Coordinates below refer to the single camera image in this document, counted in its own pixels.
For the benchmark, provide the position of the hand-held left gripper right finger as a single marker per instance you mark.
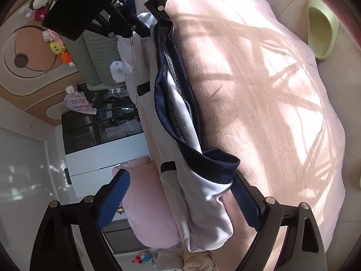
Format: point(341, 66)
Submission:
point(248, 206)

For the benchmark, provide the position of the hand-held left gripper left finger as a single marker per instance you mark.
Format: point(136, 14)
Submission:
point(112, 200)

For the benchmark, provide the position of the white and navy jacket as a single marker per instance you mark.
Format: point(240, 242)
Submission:
point(203, 211)

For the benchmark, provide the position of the gold pot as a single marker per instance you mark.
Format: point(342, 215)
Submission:
point(121, 210)

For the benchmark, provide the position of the pink checked pillow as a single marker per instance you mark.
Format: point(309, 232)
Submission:
point(131, 87)
point(125, 46)

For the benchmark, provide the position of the large pink pillow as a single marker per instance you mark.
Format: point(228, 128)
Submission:
point(146, 209)

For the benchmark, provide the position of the grey padded headboard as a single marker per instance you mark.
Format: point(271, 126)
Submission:
point(98, 53)

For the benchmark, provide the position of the grey door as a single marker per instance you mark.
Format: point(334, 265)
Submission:
point(121, 240)

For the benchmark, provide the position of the red plush toy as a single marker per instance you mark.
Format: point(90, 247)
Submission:
point(41, 13)

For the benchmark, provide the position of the pink and white plush toy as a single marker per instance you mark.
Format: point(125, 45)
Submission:
point(50, 36)

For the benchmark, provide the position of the white and black plush toy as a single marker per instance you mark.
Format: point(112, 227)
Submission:
point(38, 2)

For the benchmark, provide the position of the white wardrobe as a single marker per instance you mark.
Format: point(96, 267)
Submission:
point(93, 161)

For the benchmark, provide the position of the yellow plush toy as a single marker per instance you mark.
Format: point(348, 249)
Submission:
point(57, 47)

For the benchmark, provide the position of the red and blue doll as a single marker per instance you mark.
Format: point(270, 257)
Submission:
point(142, 258)

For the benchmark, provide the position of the glass door wardrobe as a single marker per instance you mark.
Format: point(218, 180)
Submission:
point(84, 135)

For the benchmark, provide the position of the cream cloth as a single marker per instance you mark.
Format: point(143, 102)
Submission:
point(200, 262)

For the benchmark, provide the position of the beige plush toy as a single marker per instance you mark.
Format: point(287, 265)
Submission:
point(71, 89)

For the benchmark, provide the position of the pink bed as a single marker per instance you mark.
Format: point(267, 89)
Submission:
point(268, 104)

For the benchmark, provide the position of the pale green slipper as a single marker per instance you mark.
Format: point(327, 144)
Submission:
point(332, 34)

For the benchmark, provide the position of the person's pink fleece pants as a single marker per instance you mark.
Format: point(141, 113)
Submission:
point(338, 2)

